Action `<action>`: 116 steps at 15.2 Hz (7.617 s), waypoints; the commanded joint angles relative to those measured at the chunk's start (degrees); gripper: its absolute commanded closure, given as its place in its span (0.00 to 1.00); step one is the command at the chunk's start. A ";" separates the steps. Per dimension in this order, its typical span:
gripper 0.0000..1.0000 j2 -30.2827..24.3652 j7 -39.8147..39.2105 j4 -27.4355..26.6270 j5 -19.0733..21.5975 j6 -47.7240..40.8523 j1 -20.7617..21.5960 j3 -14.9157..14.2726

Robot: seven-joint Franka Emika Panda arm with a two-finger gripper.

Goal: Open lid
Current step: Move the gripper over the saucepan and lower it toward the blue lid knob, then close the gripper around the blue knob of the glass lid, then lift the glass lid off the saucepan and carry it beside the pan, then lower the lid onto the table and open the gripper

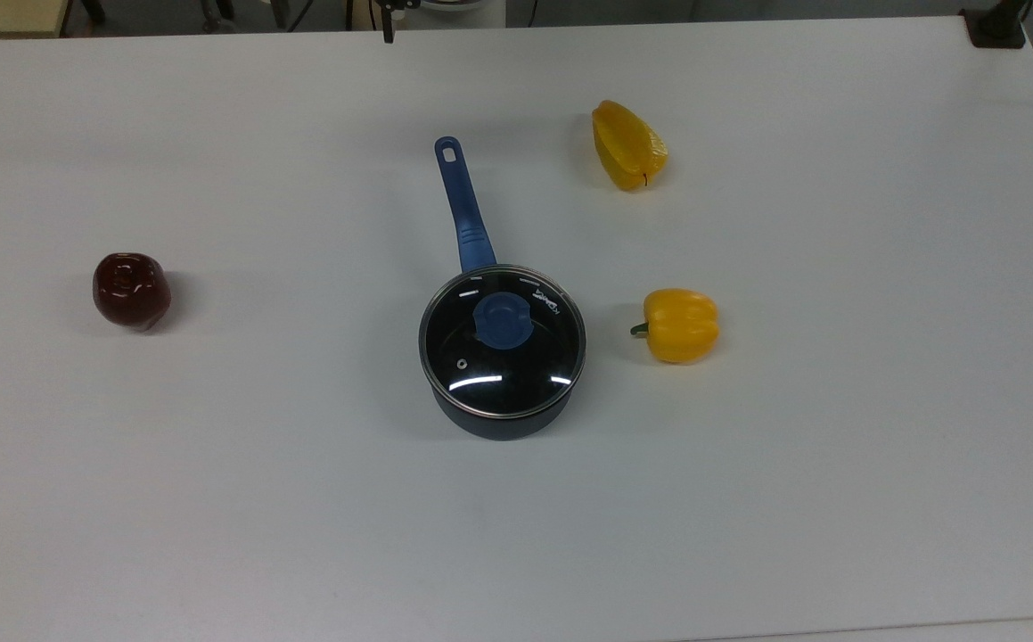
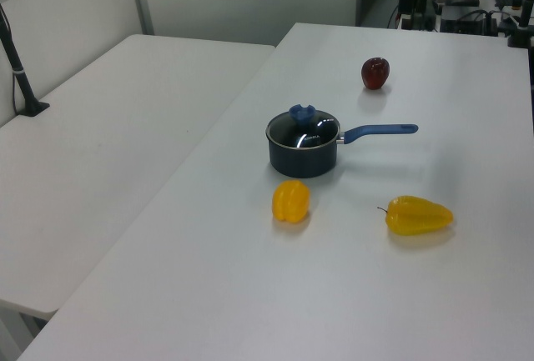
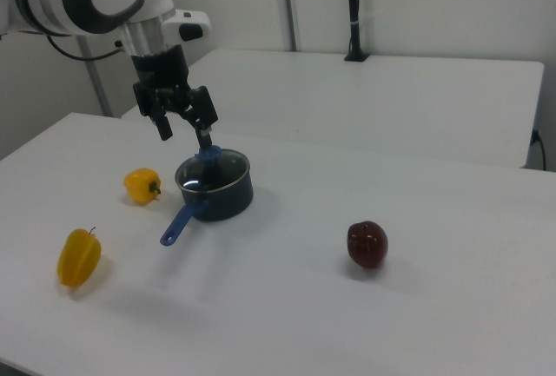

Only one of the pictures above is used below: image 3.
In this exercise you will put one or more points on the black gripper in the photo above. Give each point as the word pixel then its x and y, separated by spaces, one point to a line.
pixel 160 67

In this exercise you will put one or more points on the glass lid with blue knob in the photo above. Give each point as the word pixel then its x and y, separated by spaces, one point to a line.
pixel 230 167

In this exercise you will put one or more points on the yellow bell pepper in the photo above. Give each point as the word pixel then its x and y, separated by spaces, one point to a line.
pixel 139 185

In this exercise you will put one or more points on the dark blue saucepan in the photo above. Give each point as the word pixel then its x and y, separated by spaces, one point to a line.
pixel 226 206

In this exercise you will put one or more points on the white side table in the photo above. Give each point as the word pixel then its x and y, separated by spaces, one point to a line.
pixel 347 102

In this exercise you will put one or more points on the yellow starfruit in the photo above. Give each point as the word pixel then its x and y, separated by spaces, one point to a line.
pixel 80 259

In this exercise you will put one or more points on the dark red apple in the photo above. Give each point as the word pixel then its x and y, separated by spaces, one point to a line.
pixel 367 246

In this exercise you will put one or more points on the aluminium frame post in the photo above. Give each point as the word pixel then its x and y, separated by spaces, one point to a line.
pixel 97 85

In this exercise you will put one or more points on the black camera stand pole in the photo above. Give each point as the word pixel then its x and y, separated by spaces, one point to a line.
pixel 356 2

